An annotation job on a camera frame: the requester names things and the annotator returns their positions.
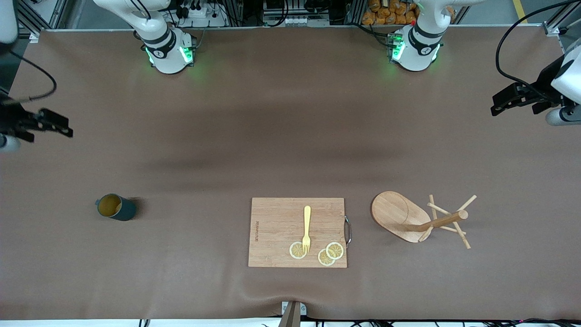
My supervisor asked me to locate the brown table mat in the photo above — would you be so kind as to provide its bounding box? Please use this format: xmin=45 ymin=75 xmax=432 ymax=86
xmin=0 ymin=25 xmax=581 ymax=321

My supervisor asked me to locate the white power strip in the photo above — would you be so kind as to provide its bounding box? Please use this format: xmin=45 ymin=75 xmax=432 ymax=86
xmin=175 ymin=0 xmax=227 ymax=28

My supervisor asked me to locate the wooden cutting board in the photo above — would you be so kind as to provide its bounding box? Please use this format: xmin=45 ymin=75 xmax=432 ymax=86
xmin=248 ymin=197 xmax=352 ymax=268

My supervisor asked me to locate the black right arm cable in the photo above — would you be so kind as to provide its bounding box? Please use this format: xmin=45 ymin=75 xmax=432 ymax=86
xmin=0 ymin=48 xmax=58 ymax=105

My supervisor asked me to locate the grey metal camera bracket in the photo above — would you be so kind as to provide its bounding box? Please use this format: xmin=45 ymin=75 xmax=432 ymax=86
xmin=278 ymin=301 xmax=307 ymax=327

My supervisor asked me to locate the aluminium frame profile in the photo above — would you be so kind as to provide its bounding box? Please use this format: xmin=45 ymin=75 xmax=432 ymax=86
xmin=542 ymin=0 xmax=581 ymax=37
xmin=17 ymin=0 xmax=69 ymax=31

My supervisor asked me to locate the wooden cup rack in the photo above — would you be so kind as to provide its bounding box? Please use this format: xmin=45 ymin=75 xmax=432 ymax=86
xmin=371 ymin=191 xmax=478 ymax=249

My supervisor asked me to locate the yellow plastic fork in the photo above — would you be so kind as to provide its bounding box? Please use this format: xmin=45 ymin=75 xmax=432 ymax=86
xmin=302 ymin=206 xmax=312 ymax=254

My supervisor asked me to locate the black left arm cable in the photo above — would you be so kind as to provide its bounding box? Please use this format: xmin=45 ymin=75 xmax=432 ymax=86
xmin=496 ymin=0 xmax=581 ymax=98

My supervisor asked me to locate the teal cup yellow inside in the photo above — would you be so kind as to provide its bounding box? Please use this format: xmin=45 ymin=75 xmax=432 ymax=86
xmin=95 ymin=193 xmax=137 ymax=222

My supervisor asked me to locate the orange packaged goods pile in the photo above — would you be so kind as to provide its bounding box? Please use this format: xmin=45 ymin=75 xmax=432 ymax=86
xmin=362 ymin=0 xmax=419 ymax=26

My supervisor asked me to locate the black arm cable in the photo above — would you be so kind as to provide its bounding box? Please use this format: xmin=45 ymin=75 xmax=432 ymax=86
xmin=0 ymin=48 xmax=58 ymax=105
xmin=496 ymin=0 xmax=581 ymax=98

